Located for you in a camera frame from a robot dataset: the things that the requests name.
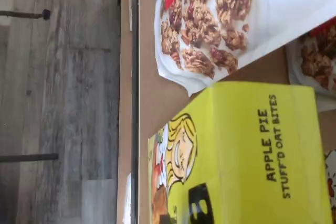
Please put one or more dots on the wooden shelf board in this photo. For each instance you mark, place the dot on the wooden shelf board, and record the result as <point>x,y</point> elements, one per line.
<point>147,77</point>

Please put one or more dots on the black metal shelf rack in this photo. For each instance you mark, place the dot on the black metal shelf rack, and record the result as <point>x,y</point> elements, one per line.
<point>135,103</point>

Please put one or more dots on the red label granola bag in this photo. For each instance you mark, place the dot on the red label granola bag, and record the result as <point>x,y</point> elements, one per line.
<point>315,61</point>
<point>236,24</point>

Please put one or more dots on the black metal table frame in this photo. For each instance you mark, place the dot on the black metal table frame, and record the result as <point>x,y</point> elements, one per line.
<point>26,14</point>

